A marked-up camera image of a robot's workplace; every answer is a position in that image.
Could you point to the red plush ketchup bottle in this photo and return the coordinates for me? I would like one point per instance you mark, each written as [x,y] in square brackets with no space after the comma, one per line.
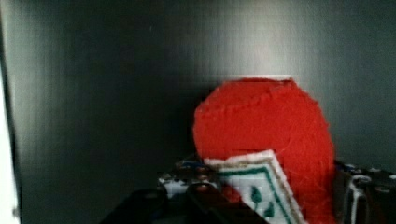
[251,115]

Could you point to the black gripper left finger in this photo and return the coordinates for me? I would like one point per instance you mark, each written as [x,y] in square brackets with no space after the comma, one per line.
[188,194]

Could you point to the silver toaster oven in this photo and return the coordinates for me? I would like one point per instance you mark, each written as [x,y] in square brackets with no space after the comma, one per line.
[103,91]

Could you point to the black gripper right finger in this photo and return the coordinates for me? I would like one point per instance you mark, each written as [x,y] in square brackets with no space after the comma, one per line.
[363,196]

